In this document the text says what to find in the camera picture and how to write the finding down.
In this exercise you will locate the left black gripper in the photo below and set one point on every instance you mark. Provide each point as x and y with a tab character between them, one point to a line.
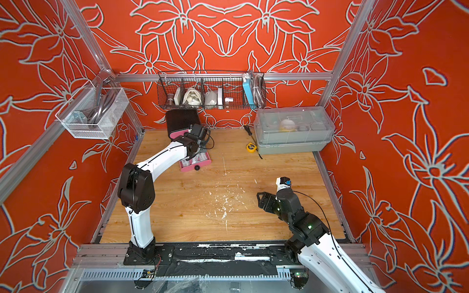
203	143

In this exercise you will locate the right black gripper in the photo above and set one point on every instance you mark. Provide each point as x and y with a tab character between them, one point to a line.
267	196

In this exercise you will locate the white cookie packet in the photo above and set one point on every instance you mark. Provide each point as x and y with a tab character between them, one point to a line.
201	157

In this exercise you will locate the pink bottom drawer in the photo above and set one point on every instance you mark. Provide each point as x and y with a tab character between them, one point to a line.
186	166

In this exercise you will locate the pink drawer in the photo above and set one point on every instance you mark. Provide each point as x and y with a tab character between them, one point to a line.
175	134
186	166

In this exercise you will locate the pink top drawer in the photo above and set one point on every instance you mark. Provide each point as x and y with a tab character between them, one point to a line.
175	134

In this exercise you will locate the black pink drawer cabinet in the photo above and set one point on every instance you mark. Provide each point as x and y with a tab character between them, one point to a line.
178	119

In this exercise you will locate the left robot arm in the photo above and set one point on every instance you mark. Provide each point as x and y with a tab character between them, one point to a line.
136	190

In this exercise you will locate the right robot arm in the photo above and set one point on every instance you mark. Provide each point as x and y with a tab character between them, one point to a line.
313	245

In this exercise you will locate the white cloth in basket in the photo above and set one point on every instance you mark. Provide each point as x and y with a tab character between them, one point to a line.
192	97

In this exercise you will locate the yellow tape measure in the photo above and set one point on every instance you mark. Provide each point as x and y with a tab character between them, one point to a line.
251	148

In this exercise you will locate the blue box in basket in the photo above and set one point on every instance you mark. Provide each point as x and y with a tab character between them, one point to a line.
247	86

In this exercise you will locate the grey plastic storage box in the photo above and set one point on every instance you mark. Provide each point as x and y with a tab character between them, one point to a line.
292	130

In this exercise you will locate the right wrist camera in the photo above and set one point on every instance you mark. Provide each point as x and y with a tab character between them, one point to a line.
283	183

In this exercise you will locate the black handled screwdriver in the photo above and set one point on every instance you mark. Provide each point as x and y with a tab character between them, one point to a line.
250	134

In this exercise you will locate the black wire wall basket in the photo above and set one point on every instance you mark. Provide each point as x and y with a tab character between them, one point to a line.
220	89

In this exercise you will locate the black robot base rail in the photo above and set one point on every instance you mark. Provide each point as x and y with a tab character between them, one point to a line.
245	259

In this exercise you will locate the clear plastic wall bin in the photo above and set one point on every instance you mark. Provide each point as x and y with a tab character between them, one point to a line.
94	111

